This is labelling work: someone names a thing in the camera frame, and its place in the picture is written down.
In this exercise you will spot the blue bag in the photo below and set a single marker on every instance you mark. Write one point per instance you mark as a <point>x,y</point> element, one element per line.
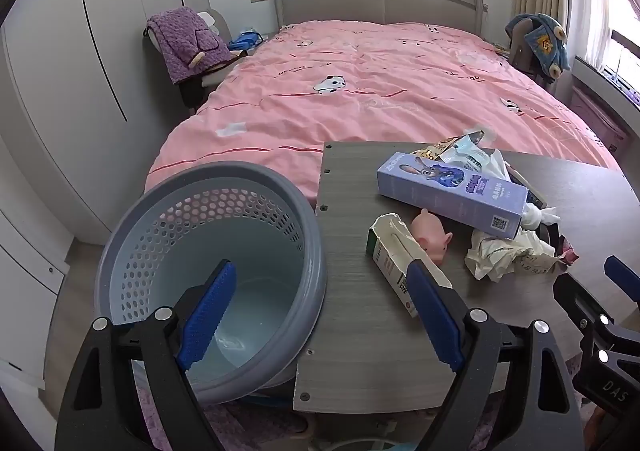
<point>245,41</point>

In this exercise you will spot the purple fleece robe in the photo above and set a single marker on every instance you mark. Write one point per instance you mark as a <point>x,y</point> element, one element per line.
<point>180,41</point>

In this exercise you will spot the white green carton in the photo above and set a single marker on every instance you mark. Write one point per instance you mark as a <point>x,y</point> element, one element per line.
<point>395,251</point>

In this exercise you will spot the grey perforated plastic basket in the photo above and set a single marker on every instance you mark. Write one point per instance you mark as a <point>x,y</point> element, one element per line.
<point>280,211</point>

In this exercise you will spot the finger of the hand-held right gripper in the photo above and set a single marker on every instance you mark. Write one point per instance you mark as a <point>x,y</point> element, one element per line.
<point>621,275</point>
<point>575,298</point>

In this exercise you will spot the dark red wrapper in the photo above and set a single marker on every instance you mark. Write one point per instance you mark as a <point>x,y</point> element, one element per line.
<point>568,251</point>

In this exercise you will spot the purple patterned rug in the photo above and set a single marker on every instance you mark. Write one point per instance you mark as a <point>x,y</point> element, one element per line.
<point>240,423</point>

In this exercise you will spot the blue hooded garment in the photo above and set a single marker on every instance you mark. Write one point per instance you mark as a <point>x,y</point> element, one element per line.
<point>542,43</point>

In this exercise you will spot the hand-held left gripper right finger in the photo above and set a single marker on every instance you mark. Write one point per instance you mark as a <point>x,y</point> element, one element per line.
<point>435,321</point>

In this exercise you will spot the white paper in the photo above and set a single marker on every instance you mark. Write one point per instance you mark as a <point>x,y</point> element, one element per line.
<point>495,256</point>

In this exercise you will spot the white wardrobe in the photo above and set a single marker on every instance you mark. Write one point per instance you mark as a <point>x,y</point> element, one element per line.
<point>60,81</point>

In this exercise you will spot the pink pig toy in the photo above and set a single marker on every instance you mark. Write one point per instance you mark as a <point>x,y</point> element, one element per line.
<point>430,233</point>

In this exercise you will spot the beige chair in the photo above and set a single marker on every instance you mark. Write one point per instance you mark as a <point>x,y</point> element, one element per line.
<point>192,93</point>

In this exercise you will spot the purple toothpaste box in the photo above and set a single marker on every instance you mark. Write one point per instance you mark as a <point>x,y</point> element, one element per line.
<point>450,191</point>

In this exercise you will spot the grey window sill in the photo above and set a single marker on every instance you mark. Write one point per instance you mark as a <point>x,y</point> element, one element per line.
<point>600,78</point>

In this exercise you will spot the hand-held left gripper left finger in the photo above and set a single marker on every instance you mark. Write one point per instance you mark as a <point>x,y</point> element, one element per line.
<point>210,311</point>

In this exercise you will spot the window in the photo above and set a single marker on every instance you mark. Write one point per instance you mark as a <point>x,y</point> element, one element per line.
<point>610,16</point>

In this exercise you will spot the brown chair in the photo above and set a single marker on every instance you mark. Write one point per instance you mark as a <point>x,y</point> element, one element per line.
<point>520,56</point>

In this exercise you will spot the light blue packet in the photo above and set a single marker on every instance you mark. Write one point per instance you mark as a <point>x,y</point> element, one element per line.
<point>467,158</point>

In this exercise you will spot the brown snack wrapper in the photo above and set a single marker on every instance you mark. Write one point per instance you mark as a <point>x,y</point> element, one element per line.
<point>435,151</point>

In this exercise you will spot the bed with pink duvet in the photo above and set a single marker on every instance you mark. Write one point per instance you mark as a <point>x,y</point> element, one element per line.
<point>375,106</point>

